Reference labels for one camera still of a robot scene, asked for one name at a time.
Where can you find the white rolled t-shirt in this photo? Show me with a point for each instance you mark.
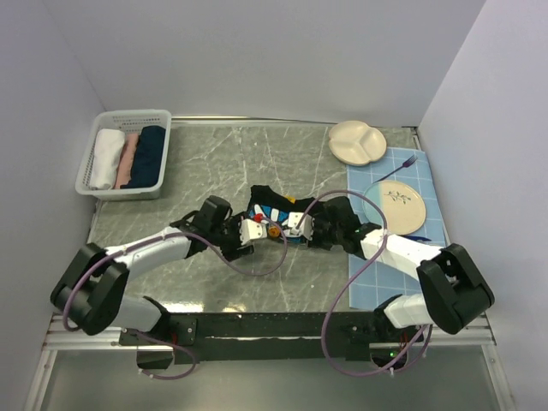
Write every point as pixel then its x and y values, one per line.
pixel 106 158

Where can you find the cream divided dish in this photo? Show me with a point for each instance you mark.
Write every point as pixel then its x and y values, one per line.
pixel 356 143

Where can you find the navy rolled t-shirt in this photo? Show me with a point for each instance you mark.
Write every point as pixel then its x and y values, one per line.
pixel 145 169

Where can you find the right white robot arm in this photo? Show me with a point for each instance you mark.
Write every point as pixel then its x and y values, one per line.
pixel 453 291

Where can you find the white plastic basket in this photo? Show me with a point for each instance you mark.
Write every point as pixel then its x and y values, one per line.
pixel 129 122

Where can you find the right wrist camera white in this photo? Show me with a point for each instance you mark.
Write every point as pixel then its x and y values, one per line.
pixel 299 225

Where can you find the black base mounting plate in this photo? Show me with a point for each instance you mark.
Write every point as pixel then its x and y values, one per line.
pixel 272 336

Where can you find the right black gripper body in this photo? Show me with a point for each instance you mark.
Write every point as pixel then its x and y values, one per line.
pixel 325 235

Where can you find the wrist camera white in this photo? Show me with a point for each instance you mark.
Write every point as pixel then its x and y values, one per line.
pixel 299 225
pixel 250 230

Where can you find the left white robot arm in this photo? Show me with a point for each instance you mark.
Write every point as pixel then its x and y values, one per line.
pixel 91 294

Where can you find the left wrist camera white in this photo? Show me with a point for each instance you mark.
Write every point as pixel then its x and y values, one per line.
pixel 250 230

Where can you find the cream and blue plate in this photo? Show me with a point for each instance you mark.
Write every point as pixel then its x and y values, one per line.
pixel 403 207

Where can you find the black daisy t-shirt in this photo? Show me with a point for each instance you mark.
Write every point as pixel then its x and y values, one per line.
pixel 265 202

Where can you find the purple plastic knife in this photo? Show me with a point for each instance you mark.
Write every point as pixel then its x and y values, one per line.
pixel 417 238

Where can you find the pink rolled t-shirt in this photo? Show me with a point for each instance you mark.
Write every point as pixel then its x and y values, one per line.
pixel 126 160

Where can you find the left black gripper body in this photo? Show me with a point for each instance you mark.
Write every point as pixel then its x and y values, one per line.
pixel 228 238

